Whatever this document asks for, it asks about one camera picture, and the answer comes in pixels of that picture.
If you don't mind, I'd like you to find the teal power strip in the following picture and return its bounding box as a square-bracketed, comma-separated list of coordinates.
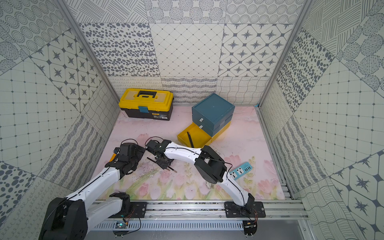
[230, 162, 253, 180]

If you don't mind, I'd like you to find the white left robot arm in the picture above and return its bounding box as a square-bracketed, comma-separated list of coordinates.
[39, 143, 147, 240]

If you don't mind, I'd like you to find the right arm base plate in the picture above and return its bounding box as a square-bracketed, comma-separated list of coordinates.
[224, 202, 266, 219]

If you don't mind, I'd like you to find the orange utility knife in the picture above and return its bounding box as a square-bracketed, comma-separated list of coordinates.
[110, 154, 117, 162]

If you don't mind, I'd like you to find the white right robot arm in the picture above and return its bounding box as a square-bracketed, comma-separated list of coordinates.
[146, 140, 255, 213]

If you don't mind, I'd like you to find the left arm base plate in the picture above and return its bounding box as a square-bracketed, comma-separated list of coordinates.
[127, 202, 148, 219]

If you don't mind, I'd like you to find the teal drawer cabinet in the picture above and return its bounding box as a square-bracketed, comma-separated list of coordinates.
[192, 93, 235, 137]

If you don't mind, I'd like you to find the black pencil plain end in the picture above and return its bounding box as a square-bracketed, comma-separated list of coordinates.
[187, 132, 195, 148]

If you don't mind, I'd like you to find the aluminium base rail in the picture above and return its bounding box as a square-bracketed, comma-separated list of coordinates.
[94, 200, 309, 232]

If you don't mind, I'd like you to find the yellow bottom drawer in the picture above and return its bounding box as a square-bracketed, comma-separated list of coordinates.
[177, 122, 231, 148]

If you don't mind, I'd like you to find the yellow black plastic toolbox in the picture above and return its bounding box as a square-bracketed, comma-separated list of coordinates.
[119, 88, 174, 121]

